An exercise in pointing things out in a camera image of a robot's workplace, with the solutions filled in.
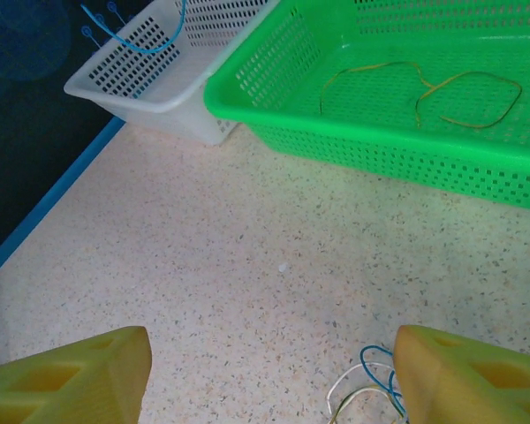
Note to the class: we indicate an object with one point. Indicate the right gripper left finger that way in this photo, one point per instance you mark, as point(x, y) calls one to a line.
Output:
point(70, 388)

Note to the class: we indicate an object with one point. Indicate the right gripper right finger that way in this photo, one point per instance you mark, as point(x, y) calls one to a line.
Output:
point(468, 388)

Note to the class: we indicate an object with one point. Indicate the green perforated plastic basket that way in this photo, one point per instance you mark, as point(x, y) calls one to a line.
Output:
point(380, 154)

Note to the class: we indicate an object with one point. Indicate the white perforated plastic basket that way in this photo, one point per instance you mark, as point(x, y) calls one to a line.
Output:
point(159, 93)

